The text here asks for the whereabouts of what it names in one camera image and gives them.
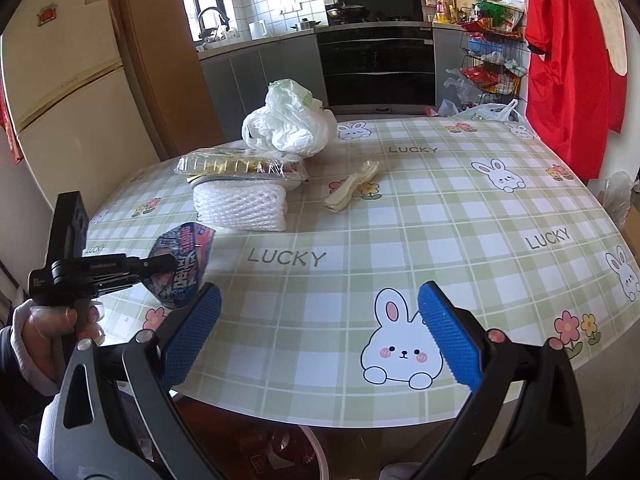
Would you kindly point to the black oven stove unit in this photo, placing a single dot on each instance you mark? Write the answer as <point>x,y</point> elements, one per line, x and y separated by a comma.
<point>386,68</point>

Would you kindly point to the wooden door frame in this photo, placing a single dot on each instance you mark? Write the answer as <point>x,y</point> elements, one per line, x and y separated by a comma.
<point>168,72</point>

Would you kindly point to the person's left hand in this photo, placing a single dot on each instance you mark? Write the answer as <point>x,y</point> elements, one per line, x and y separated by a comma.
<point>34,328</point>

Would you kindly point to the white plastic bag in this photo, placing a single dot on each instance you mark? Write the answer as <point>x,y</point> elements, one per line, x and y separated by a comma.
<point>292,121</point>

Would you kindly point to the grey oval foil lid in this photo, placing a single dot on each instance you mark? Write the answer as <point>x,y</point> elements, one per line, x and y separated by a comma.
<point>211,182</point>

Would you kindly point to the cream plastic spoon packet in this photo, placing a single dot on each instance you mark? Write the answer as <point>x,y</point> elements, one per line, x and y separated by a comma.
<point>341,197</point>

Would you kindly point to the green plaid bunny tablecloth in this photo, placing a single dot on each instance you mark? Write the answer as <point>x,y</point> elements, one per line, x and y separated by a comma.
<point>320,323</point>

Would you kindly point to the red hanging apron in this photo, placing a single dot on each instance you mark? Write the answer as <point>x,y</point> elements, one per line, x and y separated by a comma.
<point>577,78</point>

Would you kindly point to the white shopping bag on floor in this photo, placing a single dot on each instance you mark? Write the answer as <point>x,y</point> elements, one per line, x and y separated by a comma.
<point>491,112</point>

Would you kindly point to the wire storage rack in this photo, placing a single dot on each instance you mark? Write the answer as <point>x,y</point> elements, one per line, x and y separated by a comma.
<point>493,50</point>

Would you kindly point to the clear plastic container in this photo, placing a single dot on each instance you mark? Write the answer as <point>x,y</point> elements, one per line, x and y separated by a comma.
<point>241,163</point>

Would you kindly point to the white foam net sleeve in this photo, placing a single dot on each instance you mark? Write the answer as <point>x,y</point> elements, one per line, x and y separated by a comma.
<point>262,208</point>

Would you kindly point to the grey lower cabinets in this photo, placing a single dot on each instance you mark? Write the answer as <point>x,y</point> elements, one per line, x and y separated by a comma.
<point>238,76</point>

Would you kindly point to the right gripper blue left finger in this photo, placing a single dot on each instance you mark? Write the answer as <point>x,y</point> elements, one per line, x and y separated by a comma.
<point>184,333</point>

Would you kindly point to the pink trash bin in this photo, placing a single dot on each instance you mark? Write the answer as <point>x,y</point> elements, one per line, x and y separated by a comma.
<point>246,447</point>

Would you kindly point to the cream refrigerator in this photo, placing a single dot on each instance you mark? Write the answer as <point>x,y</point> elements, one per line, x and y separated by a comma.
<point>69,99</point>

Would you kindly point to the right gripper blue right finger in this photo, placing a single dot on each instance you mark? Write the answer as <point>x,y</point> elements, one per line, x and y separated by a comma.
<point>455,332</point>

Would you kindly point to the red cloth on fridge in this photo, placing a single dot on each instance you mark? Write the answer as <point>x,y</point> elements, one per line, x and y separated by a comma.
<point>6,124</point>

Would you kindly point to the blue snack wrapper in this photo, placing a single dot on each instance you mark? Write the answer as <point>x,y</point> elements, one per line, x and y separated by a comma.
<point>189,245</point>

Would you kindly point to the cardboard box on floor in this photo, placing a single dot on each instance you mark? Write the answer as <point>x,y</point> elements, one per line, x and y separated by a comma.
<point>631,229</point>

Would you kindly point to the white electric kettle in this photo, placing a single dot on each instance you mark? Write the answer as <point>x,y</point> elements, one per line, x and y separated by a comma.
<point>258,30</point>

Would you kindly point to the steel cooking pot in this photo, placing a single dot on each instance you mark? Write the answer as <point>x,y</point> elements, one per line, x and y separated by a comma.
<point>305,24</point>

